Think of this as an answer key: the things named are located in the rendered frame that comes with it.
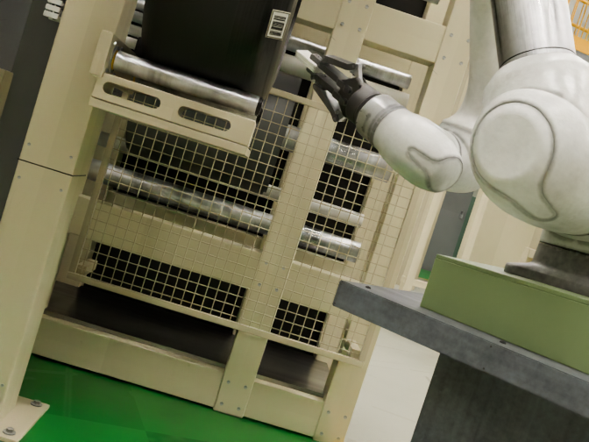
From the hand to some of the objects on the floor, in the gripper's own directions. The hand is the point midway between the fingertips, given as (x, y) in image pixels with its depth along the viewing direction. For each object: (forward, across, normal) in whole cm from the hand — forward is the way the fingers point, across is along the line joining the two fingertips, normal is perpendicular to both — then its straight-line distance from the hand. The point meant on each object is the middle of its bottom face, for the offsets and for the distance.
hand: (310, 60), depth 153 cm
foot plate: (+16, +102, -54) cm, 116 cm away
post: (+16, +102, -54) cm, 116 cm away
